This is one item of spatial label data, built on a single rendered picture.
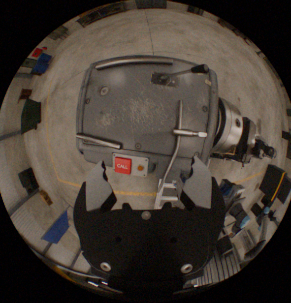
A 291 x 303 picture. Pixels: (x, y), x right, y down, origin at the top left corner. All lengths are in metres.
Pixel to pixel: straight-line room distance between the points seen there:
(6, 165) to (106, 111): 9.52
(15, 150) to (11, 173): 1.74
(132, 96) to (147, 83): 0.07
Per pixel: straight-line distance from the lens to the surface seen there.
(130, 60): 0.37
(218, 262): 0.89
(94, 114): 0.36
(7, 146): 9.55
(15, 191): 9.90
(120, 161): 0.31
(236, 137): 0.48
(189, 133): 0.28
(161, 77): 0.32
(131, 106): 0.30
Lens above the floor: 1.54
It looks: 75 degrees down
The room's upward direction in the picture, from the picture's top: 161 degrees counter-clockwise
